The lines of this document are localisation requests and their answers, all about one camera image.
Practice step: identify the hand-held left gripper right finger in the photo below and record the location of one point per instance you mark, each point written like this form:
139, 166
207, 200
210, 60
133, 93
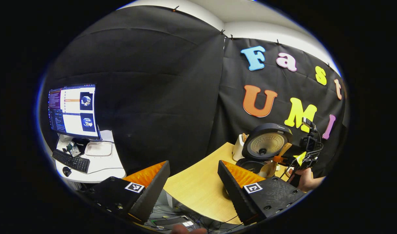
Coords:
237, 198

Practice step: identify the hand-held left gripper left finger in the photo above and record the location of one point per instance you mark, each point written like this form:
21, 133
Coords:
151, 195

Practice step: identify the dark grey rice cooker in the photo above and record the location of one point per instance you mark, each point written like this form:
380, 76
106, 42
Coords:
266, 144

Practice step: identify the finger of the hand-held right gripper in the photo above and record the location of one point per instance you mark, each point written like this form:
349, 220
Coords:
294, 151

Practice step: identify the black backdrop cloth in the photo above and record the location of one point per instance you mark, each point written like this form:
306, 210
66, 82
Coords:
169, 97

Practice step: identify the white shallow tray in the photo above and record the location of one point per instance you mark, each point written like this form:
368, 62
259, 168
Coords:
98, 149

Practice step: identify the white side desk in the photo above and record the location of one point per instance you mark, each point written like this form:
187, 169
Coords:
104, 169

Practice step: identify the white toaster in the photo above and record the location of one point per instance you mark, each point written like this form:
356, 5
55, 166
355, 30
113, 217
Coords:
239, 151

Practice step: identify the computer monitor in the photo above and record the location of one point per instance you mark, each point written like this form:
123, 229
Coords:
73, 110

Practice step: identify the toast slice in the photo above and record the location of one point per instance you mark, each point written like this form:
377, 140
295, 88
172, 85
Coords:
244, 137

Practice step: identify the black keyboard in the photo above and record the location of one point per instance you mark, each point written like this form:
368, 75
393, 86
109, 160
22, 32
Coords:
71, 161

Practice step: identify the black computer mouse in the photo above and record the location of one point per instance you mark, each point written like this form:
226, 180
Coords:
67, 171

